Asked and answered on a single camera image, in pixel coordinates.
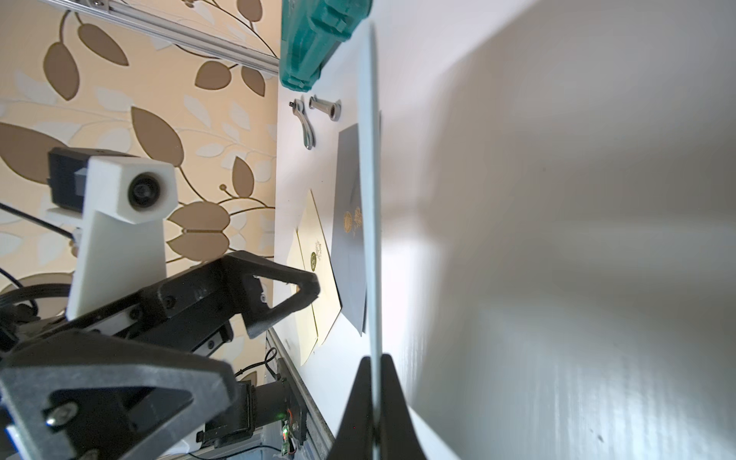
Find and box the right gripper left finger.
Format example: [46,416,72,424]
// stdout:
[327,356,374,460]

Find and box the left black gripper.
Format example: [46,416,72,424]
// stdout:
[1,251,320,459]

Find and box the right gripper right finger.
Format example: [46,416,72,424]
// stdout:
[379,354,427,460]

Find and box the dark grey envelope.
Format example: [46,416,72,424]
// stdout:
[331,125,366,334]

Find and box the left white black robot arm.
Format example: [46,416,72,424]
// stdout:
[1,251,320,459]

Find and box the yellow envelope red seal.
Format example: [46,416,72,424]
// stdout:
[284,229,320,367]

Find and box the yellow envelope green seal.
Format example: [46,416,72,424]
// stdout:
[297,190,342,346]

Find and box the silver combination wrench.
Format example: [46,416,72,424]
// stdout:
[309,96,341,122]

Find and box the green tool case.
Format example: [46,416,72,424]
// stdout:
[279,0,373,93]

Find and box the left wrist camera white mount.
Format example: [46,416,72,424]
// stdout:
[47,148,178,320]

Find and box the ratchet wrench green handle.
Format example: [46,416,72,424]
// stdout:
[289,99,315,151]

